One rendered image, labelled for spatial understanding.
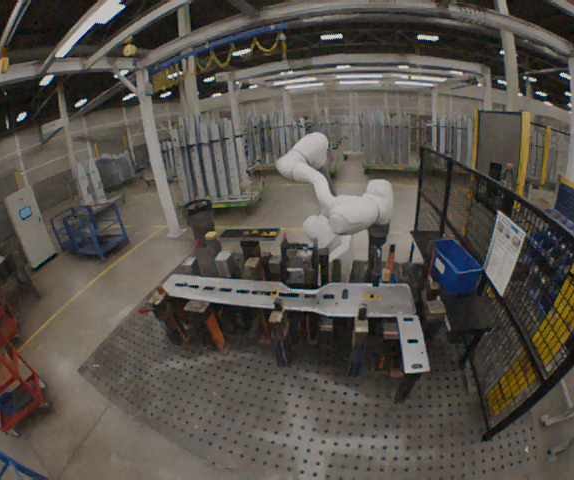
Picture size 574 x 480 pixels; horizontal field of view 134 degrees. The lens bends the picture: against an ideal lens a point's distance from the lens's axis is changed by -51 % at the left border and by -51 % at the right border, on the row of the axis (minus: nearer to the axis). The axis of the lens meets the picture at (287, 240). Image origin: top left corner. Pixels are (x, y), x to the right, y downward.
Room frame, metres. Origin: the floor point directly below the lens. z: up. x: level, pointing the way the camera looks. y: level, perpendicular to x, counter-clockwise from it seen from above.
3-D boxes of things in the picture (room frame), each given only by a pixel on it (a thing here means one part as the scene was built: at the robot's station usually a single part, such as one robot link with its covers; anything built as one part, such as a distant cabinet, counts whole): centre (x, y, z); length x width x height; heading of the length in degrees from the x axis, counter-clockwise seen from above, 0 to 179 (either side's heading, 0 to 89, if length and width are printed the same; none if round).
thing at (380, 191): (0.80, -0.35, 1.47); 0.13 x 0.11 x 0.16; 123
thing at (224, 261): (1.17, 0.36, 0.90); 0.13 x 0.10 x 0.41; 165
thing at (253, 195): (5.34, 1.40, 0.88); 1.93 x 1.01 x 1.76; 77
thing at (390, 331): (0.61, -0.38, 0.84); 0.11 x 0.10 x 0.28; 165
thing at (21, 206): (3.77, 6.39, 1.22); 0.80 x 0.54 x 2.45; 161
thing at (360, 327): (0.62, -0.25, 0.87); 0.12 x 0.09 x 0.35; 165
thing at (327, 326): (0.69, -0.13, 0.84); 0.11 x 0.08 x 0.29; 165
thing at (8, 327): (1.16, 4.43, 0.49); 0.81 x 0.46 x 0.97; 59
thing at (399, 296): (0.93, 0.11, 1.00); 1.38 x 0.22 x 0.02; 75
